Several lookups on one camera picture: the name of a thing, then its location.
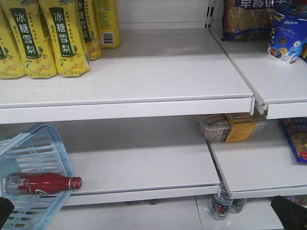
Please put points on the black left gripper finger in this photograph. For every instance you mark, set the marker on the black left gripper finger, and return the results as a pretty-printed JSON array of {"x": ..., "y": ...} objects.
[{"x": 6, "y": 208}]

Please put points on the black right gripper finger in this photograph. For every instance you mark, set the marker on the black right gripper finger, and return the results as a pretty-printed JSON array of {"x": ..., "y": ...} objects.
[{"x": 291, "y": 215}]

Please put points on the red coca-cola aluminium bottle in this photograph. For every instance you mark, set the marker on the red coca-cola aluminium bottle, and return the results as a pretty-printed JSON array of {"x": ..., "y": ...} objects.
[{"x": 45, "y": 183}]

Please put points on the light blue plastic basket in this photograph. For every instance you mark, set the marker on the light blue plastic basket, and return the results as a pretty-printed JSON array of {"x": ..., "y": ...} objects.
[{"x": 37, "y": 150}]

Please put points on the clear bottle lower shelf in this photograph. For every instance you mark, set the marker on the clear bottle lower shelf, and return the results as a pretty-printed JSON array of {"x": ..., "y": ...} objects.
[{"x": 220, "y": 205}]

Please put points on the blue cracker bag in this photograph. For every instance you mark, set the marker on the blue cracker bag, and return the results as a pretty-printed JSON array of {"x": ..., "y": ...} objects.
[{"x": 295, "y": 131}]

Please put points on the clear biscuit tray yellow label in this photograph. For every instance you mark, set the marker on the clear biscuit tray yellow label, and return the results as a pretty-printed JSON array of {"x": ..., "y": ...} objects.
[{"x": 230, "y": 127}]

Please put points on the white metal shelf unit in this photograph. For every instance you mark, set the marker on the white metal shelf unit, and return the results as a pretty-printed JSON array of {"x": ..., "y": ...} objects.
[{"x": 130, "y": 127}]

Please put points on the blue cookie cup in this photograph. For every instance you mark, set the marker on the blue cookie cup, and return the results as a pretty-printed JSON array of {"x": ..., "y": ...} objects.
[{"x": 288, "y": 33}]

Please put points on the biscuit pack blue label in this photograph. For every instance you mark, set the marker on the biscuit pack blue label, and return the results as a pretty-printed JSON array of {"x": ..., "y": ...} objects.
[{"x": 247, "y": 19}]

